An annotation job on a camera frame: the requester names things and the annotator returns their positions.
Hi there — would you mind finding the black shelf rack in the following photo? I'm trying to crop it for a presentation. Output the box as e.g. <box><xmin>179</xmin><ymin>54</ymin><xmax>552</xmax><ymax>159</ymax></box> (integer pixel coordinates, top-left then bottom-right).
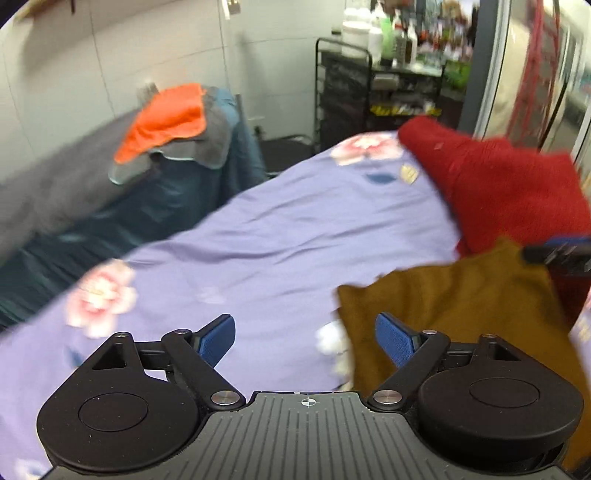
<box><xmin>313</xmin><ymin>37</ymin><xmax>467</xmax><ymax>155</ymax></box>

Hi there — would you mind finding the purple floral bed sheet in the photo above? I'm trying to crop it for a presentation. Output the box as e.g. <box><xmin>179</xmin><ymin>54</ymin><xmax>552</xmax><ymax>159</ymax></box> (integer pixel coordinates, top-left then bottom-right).
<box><xmin>0</xmin><ymin>130</ymin><xmax>591</xmax><ymax>480</ymax></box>

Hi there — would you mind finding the brown knit garment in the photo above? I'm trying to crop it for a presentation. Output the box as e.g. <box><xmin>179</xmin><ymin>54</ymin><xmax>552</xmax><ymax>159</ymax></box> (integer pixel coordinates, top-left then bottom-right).
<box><xmin>335</xmin><ymin>237</ymin><xmax>583</xmax><ymax>472</ymax></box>

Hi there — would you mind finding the teal duvet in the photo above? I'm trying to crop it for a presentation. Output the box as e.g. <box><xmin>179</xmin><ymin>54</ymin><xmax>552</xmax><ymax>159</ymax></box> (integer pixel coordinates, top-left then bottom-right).
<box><xmin>0</xmin><ymin>88</ymin><xmax>269</xmax><ymax>334</ymax></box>

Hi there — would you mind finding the grey cloth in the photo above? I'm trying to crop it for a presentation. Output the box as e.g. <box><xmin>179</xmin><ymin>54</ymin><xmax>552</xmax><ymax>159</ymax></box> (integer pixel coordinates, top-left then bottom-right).
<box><xmin>108</xmin><ymin>85</ymin><xmax>242</xmax><ymax>186</ymax></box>

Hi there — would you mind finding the orange cloth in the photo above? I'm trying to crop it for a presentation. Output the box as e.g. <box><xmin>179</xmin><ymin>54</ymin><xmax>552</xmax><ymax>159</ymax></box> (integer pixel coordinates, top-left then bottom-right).
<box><xmin>113</xmin><ymin>83</ymin><xmax>207</xmax><ymax>165</ymax></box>

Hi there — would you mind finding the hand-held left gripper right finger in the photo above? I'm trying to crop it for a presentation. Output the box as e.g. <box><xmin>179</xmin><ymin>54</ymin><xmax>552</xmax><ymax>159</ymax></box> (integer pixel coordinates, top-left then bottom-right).
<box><xmin>368</xmin><ymin>312</ymin><xmax>525</xmax><ymax>409</ymax></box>

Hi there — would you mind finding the row of bottles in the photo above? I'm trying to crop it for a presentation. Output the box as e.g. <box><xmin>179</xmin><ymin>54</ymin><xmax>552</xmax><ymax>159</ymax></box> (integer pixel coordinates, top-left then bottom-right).
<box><xmin>367</xmin><ymin>0</ymin><xmax>478</xmax><ymax>68</ymax></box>

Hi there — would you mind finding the red hanging cord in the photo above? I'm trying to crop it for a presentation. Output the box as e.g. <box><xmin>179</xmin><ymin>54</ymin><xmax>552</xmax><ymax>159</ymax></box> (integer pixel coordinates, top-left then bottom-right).
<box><xmin>507</xmin><ymin>0</ymin><xmax>561</xmax><ymax>151</ymax></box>

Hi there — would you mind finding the grey blanket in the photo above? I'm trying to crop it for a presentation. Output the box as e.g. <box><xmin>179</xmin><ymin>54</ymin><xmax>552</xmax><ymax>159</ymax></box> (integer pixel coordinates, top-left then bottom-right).
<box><xmin>0</xmin><ymin>108</ymin><xmax>155</xmax><ymax>266</ymax></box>

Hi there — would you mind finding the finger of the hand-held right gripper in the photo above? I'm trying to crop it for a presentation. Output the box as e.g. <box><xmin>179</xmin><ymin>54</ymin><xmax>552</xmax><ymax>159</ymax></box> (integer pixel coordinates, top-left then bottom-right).
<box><xmin>523</xmin><ymin>236</ymin><xmax>591</xmax><ymax>278</ymax></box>

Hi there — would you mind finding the red knit garment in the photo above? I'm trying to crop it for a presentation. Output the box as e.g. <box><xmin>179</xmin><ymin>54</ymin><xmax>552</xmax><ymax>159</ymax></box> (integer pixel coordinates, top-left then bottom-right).
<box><xmin>398</xmin><ymin>115</ymin><xmax>591</xmax><ymax>326</ymax></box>

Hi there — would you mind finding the white jar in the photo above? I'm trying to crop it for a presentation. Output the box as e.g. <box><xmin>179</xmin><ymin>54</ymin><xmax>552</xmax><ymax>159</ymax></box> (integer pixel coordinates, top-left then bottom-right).
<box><xmin>341</xmin><ymin>21</ymin><xmax>371</xmax><ymax>60</ymax></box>

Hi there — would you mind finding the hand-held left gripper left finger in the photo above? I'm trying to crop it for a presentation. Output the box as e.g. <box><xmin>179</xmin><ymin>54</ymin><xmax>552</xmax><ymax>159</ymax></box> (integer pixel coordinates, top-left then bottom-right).
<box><xmin>90</xmin><ymin>314</ymin><xmax>246</xmax><ymax>409</ymax></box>

